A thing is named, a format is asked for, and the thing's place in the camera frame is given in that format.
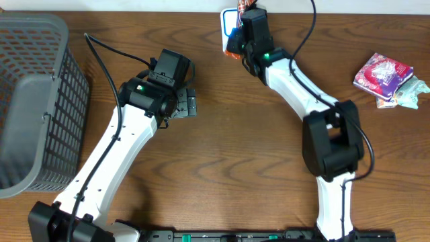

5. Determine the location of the orange red chocolate bar wrapper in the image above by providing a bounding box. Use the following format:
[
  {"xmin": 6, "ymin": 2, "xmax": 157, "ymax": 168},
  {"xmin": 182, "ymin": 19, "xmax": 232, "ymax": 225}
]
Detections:
[{"xmin": 224, "ymin": 0, "xmax": 257, "ymax": 60}]

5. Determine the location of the red purple snack bag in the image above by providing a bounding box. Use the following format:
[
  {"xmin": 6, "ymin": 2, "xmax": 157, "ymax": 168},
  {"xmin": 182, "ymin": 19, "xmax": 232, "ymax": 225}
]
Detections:
[{"xmin": 353, "ymin": 52, "xmax": 414, "ymax": 101}]

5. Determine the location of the small orange box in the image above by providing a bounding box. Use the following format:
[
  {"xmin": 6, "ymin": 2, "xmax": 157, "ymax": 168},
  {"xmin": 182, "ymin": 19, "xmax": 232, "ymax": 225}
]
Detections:
[{"xmin": 376, "ymin": 97, "xmax": 398, "ymax": 109}]

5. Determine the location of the mint green wipes pack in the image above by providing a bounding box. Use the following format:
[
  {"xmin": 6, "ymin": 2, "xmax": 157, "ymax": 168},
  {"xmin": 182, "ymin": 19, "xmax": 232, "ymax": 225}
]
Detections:
[{"xmin": 396, "ymin": 76, "xmax": 429, "ymax": 110}]

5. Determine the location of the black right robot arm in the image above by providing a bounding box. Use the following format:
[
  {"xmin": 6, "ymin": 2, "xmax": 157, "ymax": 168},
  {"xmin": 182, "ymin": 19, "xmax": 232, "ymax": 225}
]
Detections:
[{"xmin": 220, "ymin": 6, "xmax": 366, "ymax": 241}]

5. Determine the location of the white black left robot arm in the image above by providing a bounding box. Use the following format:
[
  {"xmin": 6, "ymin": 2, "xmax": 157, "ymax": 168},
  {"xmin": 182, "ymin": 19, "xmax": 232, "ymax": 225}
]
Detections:
[{"xmin": 28, "ymin": 49, "xmax": 197, "ymax": 241}]

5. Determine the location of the white barcode scanner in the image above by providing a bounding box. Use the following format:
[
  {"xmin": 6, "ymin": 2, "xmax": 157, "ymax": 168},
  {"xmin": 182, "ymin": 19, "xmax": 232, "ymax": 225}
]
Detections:
[{"xmin": 220, "ymin": 8, "xmax": 238, "ymax": 52}]

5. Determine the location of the dark grey plastic basket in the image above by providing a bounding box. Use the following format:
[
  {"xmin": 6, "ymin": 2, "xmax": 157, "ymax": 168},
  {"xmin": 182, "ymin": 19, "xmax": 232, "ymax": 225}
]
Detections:
[{"xmin": 1, "ymin": 13, "xmax": 90, "ymax": 198}]

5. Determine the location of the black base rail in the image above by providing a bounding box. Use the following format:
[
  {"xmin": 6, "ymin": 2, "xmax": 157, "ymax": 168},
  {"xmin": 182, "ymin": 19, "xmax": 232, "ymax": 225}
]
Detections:
[{"xmin": 139, "ymin": 229, "xmax": 396, "ymax": 242}]

